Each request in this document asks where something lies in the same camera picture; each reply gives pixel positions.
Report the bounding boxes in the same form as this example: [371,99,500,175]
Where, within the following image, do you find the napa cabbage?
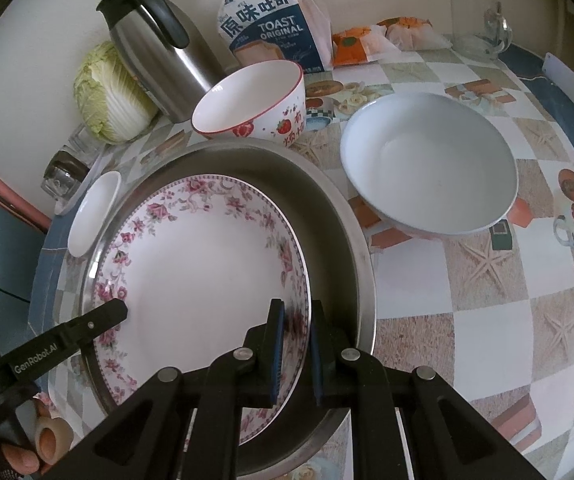
[73,41,160,145]

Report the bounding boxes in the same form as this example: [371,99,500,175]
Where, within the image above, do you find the toast bread bag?
[216,0,334,74]

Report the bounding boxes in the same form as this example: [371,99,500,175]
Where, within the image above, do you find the small white bowl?
[68,170,122,258]

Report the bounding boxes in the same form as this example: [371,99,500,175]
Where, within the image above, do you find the clear glass pitcher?
[451,0,512,62]

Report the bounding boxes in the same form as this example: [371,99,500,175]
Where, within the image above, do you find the large white bowl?
[340,92,518,237]

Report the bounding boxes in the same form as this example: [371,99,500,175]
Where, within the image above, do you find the person's left hand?
[0,399,74,478]

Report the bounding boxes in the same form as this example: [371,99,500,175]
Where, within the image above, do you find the stainless steel thermos jug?
[97,0,225,124]

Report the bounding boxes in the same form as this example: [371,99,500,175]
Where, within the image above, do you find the orange snack packet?
[332,25,400,67]
[378,16,452,51]

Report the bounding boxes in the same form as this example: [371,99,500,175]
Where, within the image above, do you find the strawberry pattern bowl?
[191,60,306,148]

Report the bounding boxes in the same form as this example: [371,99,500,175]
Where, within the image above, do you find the floral round plate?
[92,174,312,442]

